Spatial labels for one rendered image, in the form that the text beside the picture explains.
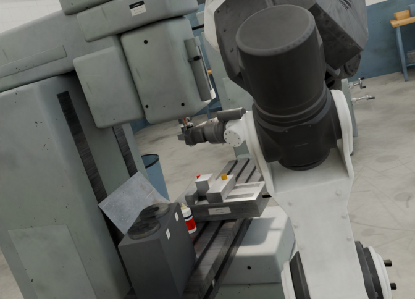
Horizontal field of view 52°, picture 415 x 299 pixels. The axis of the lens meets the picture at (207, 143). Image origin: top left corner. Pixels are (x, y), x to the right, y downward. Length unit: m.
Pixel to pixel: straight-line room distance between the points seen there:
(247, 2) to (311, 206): 0.41
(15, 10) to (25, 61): 5.65
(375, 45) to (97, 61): 6.74
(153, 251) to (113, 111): 0.55
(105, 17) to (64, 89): 0.33
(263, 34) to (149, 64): 0.81
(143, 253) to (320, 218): 0.51
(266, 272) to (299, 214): 0.68
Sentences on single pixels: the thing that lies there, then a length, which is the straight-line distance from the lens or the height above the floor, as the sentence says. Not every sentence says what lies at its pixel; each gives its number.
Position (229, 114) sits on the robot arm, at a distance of 1.33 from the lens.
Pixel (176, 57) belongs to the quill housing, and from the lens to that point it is 1.35.
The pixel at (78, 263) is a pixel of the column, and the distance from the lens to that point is 1.71.
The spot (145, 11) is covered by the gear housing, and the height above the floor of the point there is 1.66.
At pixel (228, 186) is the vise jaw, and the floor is 1.01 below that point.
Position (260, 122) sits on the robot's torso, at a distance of 0.70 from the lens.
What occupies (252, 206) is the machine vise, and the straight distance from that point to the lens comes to 1.46.
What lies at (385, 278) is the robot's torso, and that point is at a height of 1.03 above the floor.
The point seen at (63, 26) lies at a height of 1.70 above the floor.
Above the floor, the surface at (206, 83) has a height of 1.40.
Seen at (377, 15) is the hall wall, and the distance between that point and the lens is 7.82.
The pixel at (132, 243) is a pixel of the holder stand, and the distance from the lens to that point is 1.13.
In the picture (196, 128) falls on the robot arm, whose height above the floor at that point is 1.26.
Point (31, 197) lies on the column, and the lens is 1.69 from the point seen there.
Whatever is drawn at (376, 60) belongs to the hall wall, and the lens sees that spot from 7.91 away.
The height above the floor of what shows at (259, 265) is 0.79.
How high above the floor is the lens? 1.56
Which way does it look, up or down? 14 degrees down
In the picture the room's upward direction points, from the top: 17 degrees counter-clockwise
